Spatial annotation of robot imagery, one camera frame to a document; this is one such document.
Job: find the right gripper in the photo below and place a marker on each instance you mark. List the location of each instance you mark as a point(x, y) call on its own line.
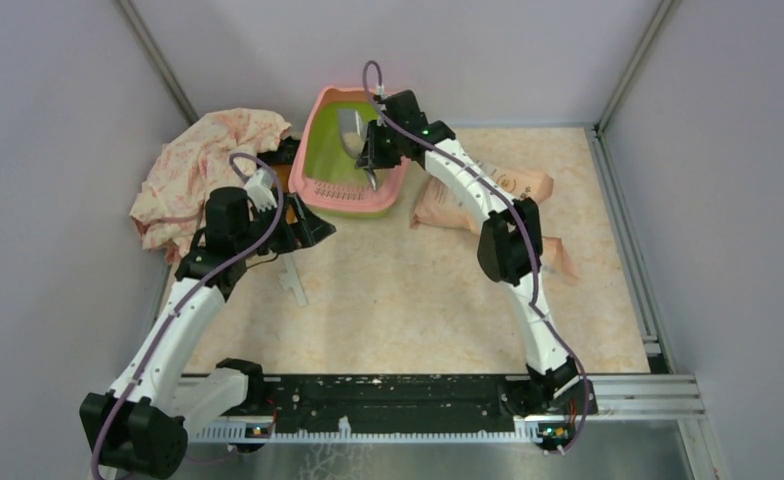
point(371, 157)

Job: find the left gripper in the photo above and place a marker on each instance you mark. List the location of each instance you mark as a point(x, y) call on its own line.
point(310, 227)

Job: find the metal litter scoop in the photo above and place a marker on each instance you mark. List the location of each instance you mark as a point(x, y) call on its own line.
point(351, 120)

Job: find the pink and green litter box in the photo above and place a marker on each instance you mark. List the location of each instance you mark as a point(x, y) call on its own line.
point(325, 177)

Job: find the white bag sealing clip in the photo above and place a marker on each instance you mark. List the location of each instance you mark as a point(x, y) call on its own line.
point(290, 280)

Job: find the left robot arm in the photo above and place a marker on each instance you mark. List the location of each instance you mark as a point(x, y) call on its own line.
point(143, 424)

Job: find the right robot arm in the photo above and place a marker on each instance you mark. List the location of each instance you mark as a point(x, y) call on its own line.
point(510, 238)

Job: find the beige litter pellets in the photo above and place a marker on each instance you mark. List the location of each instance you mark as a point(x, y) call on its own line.
point(353, 144)

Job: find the orange wooden tray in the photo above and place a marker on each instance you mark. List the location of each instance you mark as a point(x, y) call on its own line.
point(281, 161)

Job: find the pink floral cloth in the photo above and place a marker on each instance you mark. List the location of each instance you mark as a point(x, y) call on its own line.
point(168, 210)

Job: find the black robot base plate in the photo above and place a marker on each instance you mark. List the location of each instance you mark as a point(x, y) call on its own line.
point(406, 404)

